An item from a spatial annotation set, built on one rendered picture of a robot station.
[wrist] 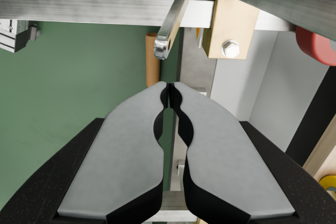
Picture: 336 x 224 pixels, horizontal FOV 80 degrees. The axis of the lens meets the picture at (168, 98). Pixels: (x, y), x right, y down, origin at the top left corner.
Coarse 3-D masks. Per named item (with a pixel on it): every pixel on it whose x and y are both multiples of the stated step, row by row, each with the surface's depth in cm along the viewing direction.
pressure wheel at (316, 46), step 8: (296, 32) 23; (304, 32) 22; (312, 32) 21; (296, 40) 24; (304, 40) 22; (312, 40) 21; (320, 40) 21; (328, 40) 21; (304, 48) 23; (312, 48) 21; (320, 48) 21; (328, 48) 21; (312, 56) 22; (320, 56) 22; (328, 56) 22; (328, 64) 22
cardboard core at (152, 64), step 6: (150, 36) 102; (150, 42) 104; (150, 48) 106; (150, 54) 108; (150, 60) 109; (156, 60) 110; (150, 66) 111; (156, 66) 112; (150, 72) 113; (156, 72) 114; (150, 78) 115; (156, 78) 116; (150, 84) 117
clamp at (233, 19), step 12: (216, 0) 22; (228, 0) 22; (216, 12) 22; (228, 12) 22; (240, 12) 22; (252, 12) 22; (216, 24) 23; (228, 24) 23; (240, 24) 23; (252, 24) 23; (204, 36) 27; (216, 36) 24; (228, 36) 24; (240, 36) 24; (204, 48) 27; (216, 48) 25; (240, 48) 25
